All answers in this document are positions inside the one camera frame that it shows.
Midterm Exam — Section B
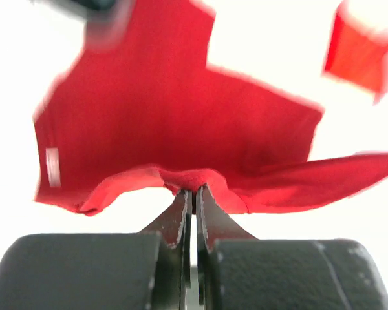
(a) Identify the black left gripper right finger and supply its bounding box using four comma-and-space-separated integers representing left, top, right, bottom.
195, 186, 388, 310

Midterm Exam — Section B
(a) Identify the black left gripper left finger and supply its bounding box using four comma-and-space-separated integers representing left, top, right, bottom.
0, 191, 192, 310

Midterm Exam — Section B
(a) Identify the dark red t shirt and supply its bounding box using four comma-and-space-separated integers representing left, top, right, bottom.
34, 0, 388, 215

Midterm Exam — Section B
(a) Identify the folded bright red t shirt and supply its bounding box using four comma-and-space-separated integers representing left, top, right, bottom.
324, 1, 388, 103

